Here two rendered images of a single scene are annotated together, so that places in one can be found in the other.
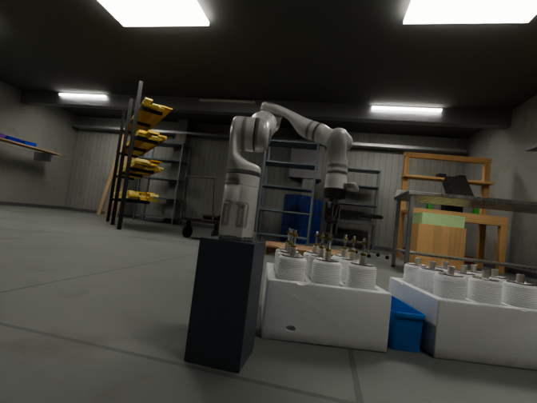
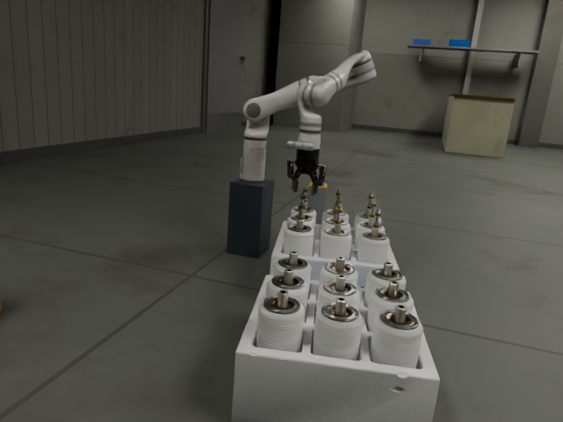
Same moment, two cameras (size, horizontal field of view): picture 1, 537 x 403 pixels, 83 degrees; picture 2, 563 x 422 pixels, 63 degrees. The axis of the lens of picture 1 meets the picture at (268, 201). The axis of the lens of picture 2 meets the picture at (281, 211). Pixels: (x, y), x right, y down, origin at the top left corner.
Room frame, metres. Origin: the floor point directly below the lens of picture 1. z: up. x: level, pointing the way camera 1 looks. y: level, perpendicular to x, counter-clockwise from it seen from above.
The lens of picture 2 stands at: (1.10, -1.73, 0.68)
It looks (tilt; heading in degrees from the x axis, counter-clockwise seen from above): 15 degrees down; 95
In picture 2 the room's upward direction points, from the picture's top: 5 degrees clockwise
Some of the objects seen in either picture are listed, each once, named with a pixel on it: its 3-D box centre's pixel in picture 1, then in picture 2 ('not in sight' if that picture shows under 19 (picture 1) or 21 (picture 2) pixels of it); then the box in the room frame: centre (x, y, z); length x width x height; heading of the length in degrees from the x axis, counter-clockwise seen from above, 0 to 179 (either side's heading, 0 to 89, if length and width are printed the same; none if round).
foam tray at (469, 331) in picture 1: (459, 317); (332, 351); (1.16, -0.76, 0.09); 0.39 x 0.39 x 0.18; 89
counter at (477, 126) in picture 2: not in sight; (472, 121); (3.22, 5.58, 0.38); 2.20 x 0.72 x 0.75; 79
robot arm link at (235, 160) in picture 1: (246, 149); (256, 120); (0.82, 0.08, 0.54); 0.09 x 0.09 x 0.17; 86
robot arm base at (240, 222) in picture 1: (239, 207); (254, 160); (0.82, 0.08, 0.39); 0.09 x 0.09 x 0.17; 79
